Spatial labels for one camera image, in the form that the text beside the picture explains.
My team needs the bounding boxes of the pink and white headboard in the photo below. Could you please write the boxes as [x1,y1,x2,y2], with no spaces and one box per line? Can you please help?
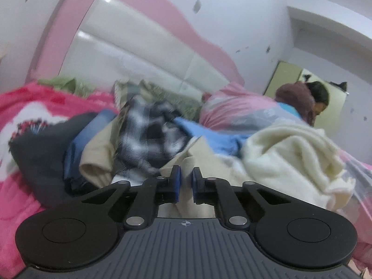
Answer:
[24,0,245,106]

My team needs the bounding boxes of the turquoise cloth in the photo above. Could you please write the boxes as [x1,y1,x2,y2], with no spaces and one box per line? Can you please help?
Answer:
[283,103,300,117]

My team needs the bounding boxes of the pale yellow wardrobe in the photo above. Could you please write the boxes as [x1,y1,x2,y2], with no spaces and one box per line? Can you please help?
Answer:
[262,60,350,136]

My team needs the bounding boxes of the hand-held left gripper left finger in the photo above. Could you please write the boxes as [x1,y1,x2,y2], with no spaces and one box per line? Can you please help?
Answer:
[81,166,181,229]

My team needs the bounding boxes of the cream knit sweater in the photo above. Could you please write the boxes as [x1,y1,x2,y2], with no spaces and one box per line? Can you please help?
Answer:
[241,121,357,213]

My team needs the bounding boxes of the dark grey garment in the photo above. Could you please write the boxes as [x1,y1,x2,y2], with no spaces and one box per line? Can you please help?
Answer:
[10,113,97,207]

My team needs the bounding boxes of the beige zip hoodie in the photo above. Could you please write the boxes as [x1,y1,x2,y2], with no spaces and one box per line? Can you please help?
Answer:
[80,119,251,219]

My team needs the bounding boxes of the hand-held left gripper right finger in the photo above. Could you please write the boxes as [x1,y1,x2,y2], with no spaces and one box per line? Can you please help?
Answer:
[192,167,291,229]

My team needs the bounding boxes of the olive green cloth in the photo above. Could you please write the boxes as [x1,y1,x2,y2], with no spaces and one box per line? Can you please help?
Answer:
[37,76,95,97]

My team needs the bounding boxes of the light blue garment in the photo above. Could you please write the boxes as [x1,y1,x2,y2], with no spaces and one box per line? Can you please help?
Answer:
[172,116,254,159]

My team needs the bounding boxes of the black white plaid shirt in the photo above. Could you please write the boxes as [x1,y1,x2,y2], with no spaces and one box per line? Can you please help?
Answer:
[111,94,193,178]

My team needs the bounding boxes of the dark bundle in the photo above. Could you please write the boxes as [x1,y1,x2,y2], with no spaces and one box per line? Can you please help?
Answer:
[328,80,349,94]

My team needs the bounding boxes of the pink floral duvet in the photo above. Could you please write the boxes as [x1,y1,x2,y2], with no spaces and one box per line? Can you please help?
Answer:
[198,81,372,181]

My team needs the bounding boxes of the blue jeans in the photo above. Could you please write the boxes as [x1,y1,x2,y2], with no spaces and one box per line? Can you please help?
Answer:
[62,110,117,193]

